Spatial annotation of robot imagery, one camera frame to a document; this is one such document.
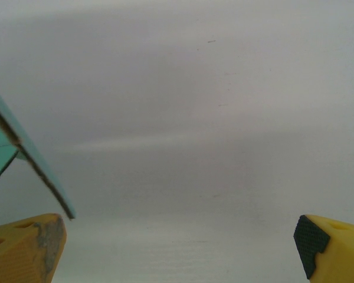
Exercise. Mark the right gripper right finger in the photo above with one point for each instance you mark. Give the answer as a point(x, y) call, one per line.
point(342, 253)

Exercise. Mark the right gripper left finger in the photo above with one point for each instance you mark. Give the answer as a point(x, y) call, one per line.
point(14, 253)

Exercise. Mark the green paper box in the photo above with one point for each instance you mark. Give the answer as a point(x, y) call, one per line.
point(0, 141)

